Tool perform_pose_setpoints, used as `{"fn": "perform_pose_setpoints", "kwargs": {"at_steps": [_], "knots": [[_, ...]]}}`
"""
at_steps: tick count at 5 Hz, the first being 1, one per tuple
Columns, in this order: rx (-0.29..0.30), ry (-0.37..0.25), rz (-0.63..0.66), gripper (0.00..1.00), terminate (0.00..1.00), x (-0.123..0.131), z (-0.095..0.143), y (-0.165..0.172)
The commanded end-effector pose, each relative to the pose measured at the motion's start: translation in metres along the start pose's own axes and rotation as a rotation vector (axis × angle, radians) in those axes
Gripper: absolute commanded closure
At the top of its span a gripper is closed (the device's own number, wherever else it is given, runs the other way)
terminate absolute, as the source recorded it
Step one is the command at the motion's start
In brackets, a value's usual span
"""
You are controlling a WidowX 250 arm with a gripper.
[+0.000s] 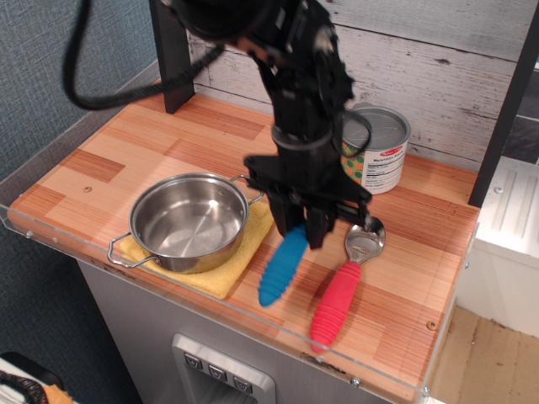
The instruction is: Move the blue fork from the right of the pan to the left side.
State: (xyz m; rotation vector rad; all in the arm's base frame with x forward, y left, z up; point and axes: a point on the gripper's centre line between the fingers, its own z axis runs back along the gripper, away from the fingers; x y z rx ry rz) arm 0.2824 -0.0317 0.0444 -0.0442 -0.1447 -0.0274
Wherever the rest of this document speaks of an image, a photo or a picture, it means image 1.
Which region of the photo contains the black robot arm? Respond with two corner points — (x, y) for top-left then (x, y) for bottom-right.
(164, 1), (371, 249)

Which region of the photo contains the grey toy kitchen cabinet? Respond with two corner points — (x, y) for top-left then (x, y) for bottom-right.
(77, 258), (380, 404)

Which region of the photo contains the stainless steel pot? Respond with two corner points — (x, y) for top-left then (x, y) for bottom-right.
(107, 173), (264, 274)

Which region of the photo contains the silver dispenser button panel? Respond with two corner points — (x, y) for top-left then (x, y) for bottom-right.
(172, 333), (277, 403)

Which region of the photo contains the white toy cabinet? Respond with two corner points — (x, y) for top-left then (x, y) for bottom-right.
(456, 157), (538, 337)

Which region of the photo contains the dark grey right post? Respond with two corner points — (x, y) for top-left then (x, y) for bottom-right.
(468, 5), (538, 208)

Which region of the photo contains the orange plush object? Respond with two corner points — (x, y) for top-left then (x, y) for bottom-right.
(43, 385), (75, 404)

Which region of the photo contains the yellow folded cloth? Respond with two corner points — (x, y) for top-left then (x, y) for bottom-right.
(142, 202), (274, 299)

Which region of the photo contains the dark grey left post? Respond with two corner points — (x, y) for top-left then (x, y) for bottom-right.
(149, 1), (195, 114)

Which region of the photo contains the dark grey post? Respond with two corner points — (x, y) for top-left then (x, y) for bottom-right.
(468, 5), (538, 208)
(149, 1), (195, 114)

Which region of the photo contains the red handled metal spoon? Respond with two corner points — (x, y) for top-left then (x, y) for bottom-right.
(310, 216), (386, 354)

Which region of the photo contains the blue handled metal fork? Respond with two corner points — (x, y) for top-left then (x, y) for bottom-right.
(259, 223), (308, 307)

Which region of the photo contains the clear acrylic table guard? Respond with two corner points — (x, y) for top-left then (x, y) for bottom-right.
(6, 84), (478, 403)

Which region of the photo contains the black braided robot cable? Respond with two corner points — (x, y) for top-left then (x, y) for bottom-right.
(61, 0), (226, 111)

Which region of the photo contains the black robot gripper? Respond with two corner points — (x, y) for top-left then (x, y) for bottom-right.
(243, 138), (371, 250)

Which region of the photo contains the toy food can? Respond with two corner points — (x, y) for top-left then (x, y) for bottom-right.
(341, 103), (411, 194)

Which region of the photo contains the black and white device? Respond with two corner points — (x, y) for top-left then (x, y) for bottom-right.
(1, 352), (64, 403)

